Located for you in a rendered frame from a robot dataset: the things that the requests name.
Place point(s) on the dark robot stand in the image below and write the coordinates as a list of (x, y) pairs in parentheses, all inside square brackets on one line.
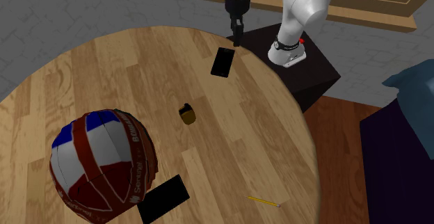
[(305, 70)]

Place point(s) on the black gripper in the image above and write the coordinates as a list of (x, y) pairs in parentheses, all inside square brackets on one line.
[(237, 8)]

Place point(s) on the dark blue pillow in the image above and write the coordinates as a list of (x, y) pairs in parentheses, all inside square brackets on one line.
[(415, 98)]

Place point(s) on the black flat rectangular tablet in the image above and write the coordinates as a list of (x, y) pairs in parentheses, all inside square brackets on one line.
[(162, 199)]

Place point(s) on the black smartphone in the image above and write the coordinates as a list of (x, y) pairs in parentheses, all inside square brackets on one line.
[(222, 62)]

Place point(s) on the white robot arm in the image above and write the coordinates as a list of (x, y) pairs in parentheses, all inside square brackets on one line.
[(298, 9)]

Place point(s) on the yellow pencil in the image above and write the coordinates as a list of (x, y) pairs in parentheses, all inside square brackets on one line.
[(263, 201)]

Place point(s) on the red white blue ball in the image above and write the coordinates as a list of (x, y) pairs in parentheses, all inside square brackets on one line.
[(101, 162)]

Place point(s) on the small brown and black cup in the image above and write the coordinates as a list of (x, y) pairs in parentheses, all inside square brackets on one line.
[(187, 114)]

